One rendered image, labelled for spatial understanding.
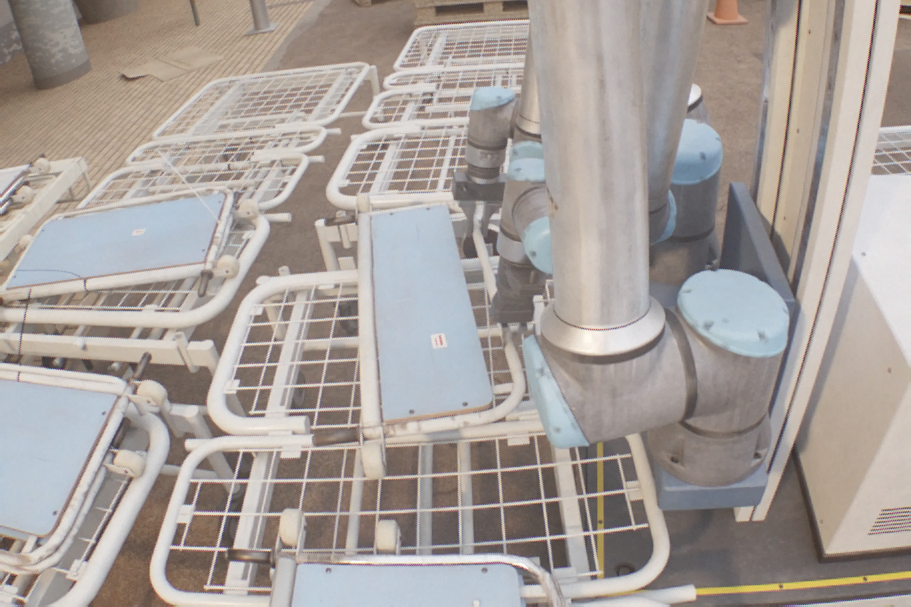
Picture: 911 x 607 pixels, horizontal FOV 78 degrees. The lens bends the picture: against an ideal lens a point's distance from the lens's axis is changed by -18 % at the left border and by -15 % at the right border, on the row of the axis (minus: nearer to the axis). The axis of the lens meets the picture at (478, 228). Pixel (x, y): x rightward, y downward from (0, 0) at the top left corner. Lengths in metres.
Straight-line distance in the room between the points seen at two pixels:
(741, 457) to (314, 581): 0.65
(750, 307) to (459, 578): 0.57
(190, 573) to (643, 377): 1.39
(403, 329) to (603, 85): 0.79
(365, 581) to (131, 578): 1.02
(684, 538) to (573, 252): 0.78
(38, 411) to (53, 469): 0.18
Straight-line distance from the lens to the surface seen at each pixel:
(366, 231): 1.62
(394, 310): 1.36
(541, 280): 1.11
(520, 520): 1.74
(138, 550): 1.99
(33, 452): 1.52
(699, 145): 1.23
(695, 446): 0.95
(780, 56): 1.07
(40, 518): 1.41
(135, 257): 2.01
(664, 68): 0.81
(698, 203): 1.24
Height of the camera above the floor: 1.47
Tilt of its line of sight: 32 degrees down
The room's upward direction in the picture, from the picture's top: 6 degrees counter-clockwise
